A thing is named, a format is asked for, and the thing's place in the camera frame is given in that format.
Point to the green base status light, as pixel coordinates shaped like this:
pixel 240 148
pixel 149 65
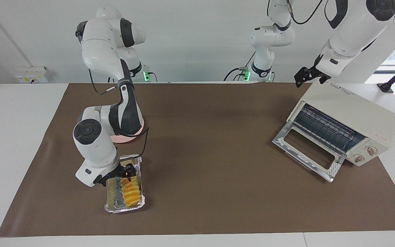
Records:
pixel 146 75
pixel 247 74

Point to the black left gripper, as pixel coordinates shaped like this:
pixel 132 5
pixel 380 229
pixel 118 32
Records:
pixel 321 73

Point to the glass oven door metal frame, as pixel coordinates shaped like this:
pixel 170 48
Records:
pixel 307 156

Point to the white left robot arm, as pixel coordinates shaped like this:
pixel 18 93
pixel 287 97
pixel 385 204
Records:
pixel 355 34

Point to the pink round plate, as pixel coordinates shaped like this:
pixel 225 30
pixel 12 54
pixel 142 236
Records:
pixel 129 139

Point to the sliced yellow bread loaf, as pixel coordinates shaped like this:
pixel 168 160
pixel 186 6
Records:
pixel 131 193

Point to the aluminium foil tray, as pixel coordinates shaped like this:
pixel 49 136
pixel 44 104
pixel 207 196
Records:
pixel 113 199

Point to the brown table mat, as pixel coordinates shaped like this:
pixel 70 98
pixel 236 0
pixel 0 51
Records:
pixel 218 199

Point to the large oven control knob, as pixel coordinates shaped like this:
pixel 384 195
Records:
pixel 371 151

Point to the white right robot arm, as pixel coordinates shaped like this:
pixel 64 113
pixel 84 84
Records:
pixel 98 144

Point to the small oven control knob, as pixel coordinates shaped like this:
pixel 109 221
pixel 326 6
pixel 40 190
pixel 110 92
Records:
pixel 359 158

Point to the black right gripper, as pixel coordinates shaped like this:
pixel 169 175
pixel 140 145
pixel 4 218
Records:
pixel 110 176

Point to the cream white toaster oven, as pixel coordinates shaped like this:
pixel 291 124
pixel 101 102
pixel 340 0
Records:
pixel 351 109

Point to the white wall outlet box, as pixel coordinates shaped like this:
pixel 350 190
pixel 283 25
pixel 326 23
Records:
pixel 31 74

